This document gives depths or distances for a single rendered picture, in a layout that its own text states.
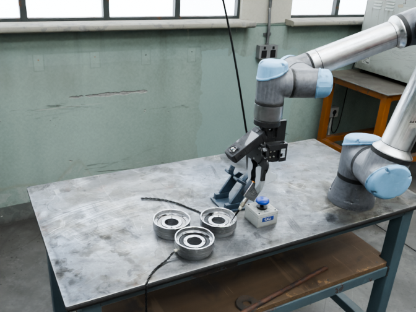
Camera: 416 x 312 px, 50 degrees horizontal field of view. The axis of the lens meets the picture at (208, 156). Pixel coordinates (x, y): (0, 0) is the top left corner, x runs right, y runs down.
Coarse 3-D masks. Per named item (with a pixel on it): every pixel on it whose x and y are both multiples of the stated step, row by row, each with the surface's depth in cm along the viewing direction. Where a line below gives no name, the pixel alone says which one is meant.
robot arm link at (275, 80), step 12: (264, 60) 112; (276, 60) 113; (264, 72) 110; (276, 72) 110; (288, 72) 112; (264, 84) 111; (276, 84) 111; (288, 84) 111; (264, 96) 112; (276, 96) 112; (288, 96) 114
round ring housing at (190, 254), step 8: (176, 232) 119; (184, 232) 121; (200, 232) 122; (208, 232) 121; (176, 240) 116; (184, 240) 118; (192, 240) 120; (200, 240) 119; (176, 248) 116; (184, 248) 113; (192, 248) 113; (200, 248) 113; (208, 248) 114; (184, 256) 115; (192, 256) 114; (200, 256) 114
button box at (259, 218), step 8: (248, 208) 133; (256, 208) 132; (264, 208) 131; (272, 208) 132; (248, 216) 133; (256, 216) 129; (264, 216) 130; (272, 216) 131; (256, 224) 130; (264, 224) 131; (272, 224) 133
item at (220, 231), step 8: (216, 208) 132; (224, 208) 132; (200, 216) 127; (216, 216) 130; (224, 216) 130; (232, 216) 130; (200, 224) 127; (208, 224) 123; (216, 224) 126; (224, 224) 126; (232, 224) 124; (216, 232) 123; (224, 232) 124; (232, 232) 127
